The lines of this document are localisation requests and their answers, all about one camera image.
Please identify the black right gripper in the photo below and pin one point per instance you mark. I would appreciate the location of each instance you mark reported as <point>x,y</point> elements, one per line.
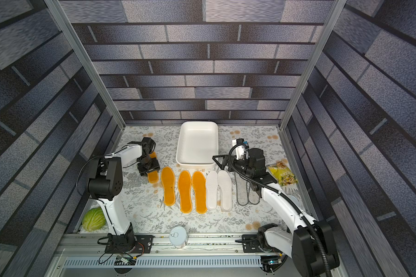
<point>229,162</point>

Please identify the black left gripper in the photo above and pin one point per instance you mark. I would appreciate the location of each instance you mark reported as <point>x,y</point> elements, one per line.
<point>156,167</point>

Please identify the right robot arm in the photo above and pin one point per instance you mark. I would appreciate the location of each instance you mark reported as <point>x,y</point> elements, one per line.
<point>307,241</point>

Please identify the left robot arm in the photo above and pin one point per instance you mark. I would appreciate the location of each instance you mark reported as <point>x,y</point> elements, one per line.
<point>106,181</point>

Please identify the white plastic storage box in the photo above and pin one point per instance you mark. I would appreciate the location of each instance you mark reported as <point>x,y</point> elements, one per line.
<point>197,144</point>

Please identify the right white insole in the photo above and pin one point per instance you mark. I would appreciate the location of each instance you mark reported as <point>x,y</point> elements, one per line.
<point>225,186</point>

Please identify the white insole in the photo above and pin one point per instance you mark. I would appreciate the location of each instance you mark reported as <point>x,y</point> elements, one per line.
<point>211,190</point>
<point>225,186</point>

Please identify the left white insole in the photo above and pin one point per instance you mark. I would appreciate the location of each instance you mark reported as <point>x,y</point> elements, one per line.
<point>211,190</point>

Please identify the left grey insole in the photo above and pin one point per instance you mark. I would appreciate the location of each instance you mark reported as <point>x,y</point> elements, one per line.
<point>241,190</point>

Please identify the grey insole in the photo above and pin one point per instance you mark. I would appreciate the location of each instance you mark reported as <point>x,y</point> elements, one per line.
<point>252,196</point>
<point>241,190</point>

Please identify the floral patterned table mat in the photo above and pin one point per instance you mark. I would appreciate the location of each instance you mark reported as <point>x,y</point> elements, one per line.
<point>143,202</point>

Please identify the right grey insole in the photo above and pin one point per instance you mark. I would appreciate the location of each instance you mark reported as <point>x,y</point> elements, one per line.
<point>252,196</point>

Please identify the yellow snack bag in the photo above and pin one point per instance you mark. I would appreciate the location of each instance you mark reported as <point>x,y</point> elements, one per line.
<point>282,173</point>

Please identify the green cabbage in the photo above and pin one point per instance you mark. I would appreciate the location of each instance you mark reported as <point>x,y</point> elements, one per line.
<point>93,220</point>

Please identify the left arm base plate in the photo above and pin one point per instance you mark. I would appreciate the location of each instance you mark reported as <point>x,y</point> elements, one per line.
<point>139,244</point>

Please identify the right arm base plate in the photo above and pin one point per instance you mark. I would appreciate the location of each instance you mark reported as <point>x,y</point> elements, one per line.
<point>250,243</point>

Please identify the aluminium front rail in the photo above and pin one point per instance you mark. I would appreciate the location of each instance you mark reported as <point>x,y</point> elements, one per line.
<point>198,244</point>

